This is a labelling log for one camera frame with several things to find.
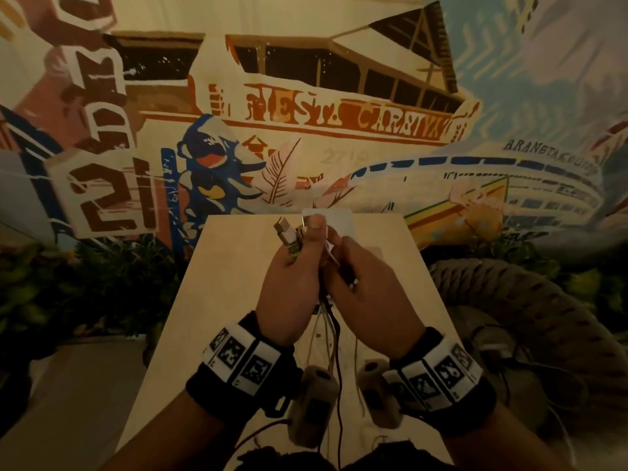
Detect white card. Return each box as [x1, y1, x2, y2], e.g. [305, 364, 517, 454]
[301, 209, 355, 239]

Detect beige wrist camera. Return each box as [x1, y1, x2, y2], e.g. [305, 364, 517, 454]
[356, 358, 404, 430]
[287, 366, 340, 450]

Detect person's right forearm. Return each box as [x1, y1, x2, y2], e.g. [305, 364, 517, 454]
[442, 402, 576, 471]

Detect person's black clothing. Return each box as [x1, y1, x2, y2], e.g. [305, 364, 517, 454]
[235, 440, 454, 471]

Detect green leafy plants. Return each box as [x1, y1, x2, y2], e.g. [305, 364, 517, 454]
[421, 229, 628, 322]
[0, 234, 183, 368]

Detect person's left hand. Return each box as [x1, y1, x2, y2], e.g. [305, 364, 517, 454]
[255, 214, 329, 348]

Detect cable with green-marked silver plug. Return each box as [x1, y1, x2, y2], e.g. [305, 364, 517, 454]
[287, 225, 307, 261]

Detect black wristband with marker tags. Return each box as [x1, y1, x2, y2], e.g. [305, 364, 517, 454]
[185, 311, 301, 423]
[382, 327, 497, 435]

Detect person's right hand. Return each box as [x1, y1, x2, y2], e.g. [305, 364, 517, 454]
[321, 228, 427, 361]

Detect grey pouch with cord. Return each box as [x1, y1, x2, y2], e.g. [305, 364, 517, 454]
[461, 309, 589, 429]

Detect grey cable with silver plug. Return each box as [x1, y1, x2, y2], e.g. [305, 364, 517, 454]
[273, 216, 297, 243]

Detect woven wicker chair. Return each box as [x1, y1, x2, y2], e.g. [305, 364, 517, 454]
[426, 258, 628, 439]

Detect thin pale cable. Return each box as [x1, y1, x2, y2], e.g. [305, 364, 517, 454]
[304, 301, 339, 383]

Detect black cable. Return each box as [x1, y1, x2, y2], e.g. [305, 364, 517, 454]
[318, 240, 357, 471]

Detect person's left forearm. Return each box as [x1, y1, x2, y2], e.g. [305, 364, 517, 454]
[100, 390, 256, 471]

